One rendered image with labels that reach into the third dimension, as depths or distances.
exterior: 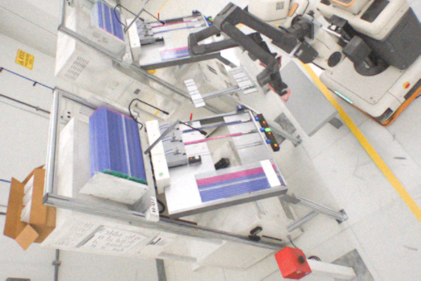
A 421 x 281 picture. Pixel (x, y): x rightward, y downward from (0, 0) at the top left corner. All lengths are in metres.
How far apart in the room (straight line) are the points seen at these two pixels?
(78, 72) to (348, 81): 2.10
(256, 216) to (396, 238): 0.89
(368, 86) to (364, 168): 0.59
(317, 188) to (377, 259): 0.64
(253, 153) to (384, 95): 0.95
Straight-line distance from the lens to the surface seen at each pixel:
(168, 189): 2.06
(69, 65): 2.97
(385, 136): 2.76
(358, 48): 2.24
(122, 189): 1.88
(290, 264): 1.98
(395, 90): 2.56
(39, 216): 1.95
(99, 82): 3.07
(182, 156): 2.13
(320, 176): 2.87
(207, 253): 2.59
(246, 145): 2.28
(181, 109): 3.38
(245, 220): 2.39
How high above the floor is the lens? 2.45
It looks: 39 degrees down
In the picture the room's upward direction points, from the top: 63 degrees counter-clockwise
